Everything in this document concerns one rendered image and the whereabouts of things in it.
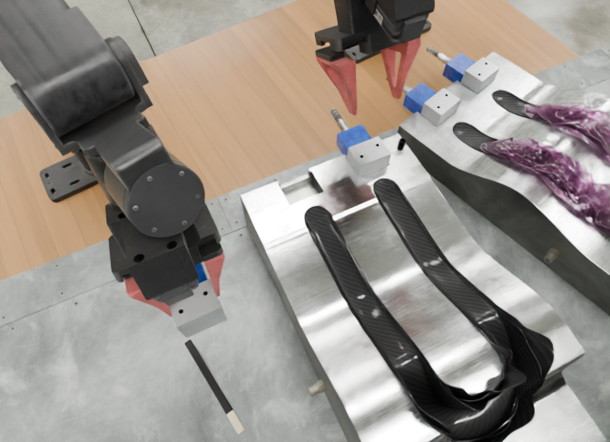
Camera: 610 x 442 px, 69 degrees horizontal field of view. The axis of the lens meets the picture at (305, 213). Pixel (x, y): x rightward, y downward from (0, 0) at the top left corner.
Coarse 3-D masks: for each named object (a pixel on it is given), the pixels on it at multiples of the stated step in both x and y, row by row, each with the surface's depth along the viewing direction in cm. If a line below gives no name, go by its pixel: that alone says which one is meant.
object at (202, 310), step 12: (204, 276) 50; (204, 288) 48; (192, 300) 48; (204, 300) 48; (216, 300) 48; (180, 312) 48; (192, 312) 47; (204, 312) 47; (216, 312) 48; (180, 324) 47; (192, 324) 48; (204, 324) 50; (216, 324) 52
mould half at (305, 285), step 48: (336, 192) 63; (432, 192) 63; (288, 240) 59; (384, 240) 60; (288, 288) 56; (336, 288) 57; (384, 288) 56; (432, 288) 55; (480, 288) 54; (528, 288) 53; (336, 336) 52; (432, 336) 50; (480, 336) 49; (336, 384) 47; (384, 384) 47; (480, 384) 46; (384, 432) 44; (432, 432) 44; (528, 432) 51; (576, 432) 51
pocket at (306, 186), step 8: (304, 176) 66; (312, 176) 65; (288, 184) 65; (296, 184) 66; (304, 184) 67; (312, 184) 67; (288, 192) 66; (296, 192) 66; (304, 192) 66; (312, 192) 66; (288, 200) 65; (296, 200) 65
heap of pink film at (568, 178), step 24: (552, 120) 68; (576, 120) 67; (600, 120) 66; (504, 144) 67; (528, 144) 65; (600, 144) 65; (528, 168) 63; (552, 168) 61; (576, 168) 61; (576, 192) 61; (600, 192) 62; (576, 216) 62; (600, 216) 61
